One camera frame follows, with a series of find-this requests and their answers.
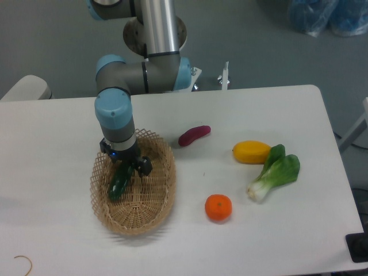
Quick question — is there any white chair armrest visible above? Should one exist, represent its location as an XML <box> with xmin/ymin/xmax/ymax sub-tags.
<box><xmin>1</xmin><ymin>75</ymin><xmax>53</xmax><ymax>102</ymax></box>

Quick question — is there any green bok choy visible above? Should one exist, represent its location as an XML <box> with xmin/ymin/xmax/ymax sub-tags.
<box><xmin>246</xmin><ymin>144</ymin><xmax>301</xmax><ymax>202</ymax></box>

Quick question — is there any blue plastic bag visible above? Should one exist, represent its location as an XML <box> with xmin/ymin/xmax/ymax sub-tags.
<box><xmin>287</xmin><ymin>1</ymin><xmax>367</xmax><ymax>37</ymax></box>

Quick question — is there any orange tangerine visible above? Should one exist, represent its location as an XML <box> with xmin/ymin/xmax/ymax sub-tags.
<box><xmin>205</xmin><ymin>194</ymin><xmax>232</xmax><ymax>221</ymax></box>

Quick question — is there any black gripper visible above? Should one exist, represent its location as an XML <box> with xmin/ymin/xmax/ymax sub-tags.
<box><xmin>99</xmin><ymin>137</ymin><xmax>152</xmax><ymax>177</ymax></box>

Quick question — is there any yellow mango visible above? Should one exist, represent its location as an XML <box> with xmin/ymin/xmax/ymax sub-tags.
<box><xmin>232</xmin><ymin>140</ymin><xmax>271</xmax><ymax>164</ymax></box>

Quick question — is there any tan rubber band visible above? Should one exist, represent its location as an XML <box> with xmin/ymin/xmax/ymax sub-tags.
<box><xmin>13</xmin><ymin>255</ymin><xmax>33</xmax><ymax>275</ymax></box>

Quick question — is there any dark green cucumber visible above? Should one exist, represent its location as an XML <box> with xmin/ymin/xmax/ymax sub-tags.
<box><xmin>108</xmin><ymin>162</ymin><xmax>135</xmax><ymax>201</ymax></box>

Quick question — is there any white metal frame right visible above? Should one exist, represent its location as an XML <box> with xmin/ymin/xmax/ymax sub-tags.
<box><xmin>338</xmin><ymin>98</ymin><xmax>367</xmax><ymax>153</ymax></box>

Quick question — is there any purple sweet potato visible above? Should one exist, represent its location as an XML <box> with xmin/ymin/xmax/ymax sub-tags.
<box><xmin>178</xmin><ymin>125</ymin><xmax>211</xmax><ymax>147</ymax></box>

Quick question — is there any black device at table edge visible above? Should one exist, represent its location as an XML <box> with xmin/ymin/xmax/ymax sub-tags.
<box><xmin>346</xmin><ymin>233</ymin><xmax>367</xmax><ymax>263</ymax></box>

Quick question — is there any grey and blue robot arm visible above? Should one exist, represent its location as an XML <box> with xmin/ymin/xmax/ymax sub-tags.
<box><xmin>86</xmin><ymin>1</ymin><xmax>191</xmax><ymax>175</ymax></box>

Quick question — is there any woven wicker basket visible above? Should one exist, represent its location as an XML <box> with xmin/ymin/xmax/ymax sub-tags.
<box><xmin>90</xmin><ymin>129</ymin><xmax>176</xmax><ymax>235</ymax></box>

